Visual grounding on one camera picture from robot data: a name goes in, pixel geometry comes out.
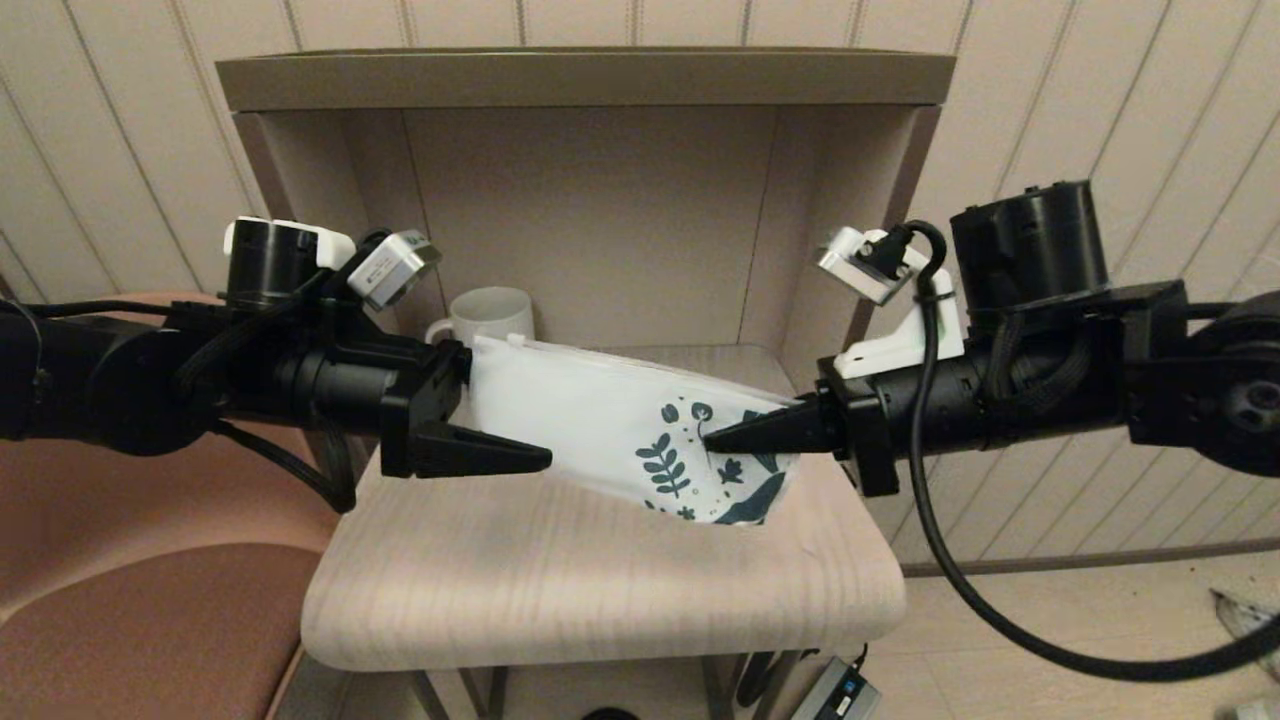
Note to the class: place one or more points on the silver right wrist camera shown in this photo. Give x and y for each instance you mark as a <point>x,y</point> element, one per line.
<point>860,265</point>

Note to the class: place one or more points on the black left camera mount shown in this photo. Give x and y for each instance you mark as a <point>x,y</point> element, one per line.
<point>345,300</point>

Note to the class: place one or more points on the pink upholstered chair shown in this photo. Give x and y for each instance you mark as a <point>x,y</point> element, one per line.
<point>150,600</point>

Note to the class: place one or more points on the white patterned floor item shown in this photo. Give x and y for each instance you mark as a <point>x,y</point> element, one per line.
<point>1245,610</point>
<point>1258,710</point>

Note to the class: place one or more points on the black round floor object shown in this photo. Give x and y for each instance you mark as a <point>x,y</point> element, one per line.
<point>610,716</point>

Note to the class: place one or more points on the beige wooden shelf hutch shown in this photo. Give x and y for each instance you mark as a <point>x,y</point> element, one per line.
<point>600,78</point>

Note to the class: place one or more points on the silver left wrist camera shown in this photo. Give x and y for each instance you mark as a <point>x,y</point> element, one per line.
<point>395,270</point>

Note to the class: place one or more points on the brown baseboard strip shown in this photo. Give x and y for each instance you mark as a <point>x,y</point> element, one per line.
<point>1100,560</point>

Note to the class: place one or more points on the grey power adapter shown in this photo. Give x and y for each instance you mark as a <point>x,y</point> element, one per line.
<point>835,695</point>

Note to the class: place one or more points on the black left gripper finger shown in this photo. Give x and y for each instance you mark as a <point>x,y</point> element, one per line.
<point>470,455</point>

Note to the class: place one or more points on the white floral zipper pouch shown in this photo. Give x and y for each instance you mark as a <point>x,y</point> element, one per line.
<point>570,420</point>

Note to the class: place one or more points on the dark metal table leg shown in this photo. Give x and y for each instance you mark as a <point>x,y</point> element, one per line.
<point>715,690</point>
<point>495,695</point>

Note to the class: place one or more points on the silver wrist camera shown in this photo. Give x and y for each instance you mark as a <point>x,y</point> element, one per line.
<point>860,265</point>
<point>395,270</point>

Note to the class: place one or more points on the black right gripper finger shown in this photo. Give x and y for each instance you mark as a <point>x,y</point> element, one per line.
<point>805,401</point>
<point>780,432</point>

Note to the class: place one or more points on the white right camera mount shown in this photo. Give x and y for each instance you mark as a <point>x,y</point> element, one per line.
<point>920,345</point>

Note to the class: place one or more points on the white ribbed ceramic mug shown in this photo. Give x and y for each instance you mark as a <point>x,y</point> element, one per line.
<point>490,310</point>

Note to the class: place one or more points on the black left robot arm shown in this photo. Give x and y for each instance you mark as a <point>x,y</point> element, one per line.
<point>90,380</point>

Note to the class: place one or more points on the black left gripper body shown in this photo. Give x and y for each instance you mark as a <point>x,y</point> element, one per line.
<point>350,385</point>

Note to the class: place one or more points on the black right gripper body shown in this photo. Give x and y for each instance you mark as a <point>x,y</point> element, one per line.
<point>930,410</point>

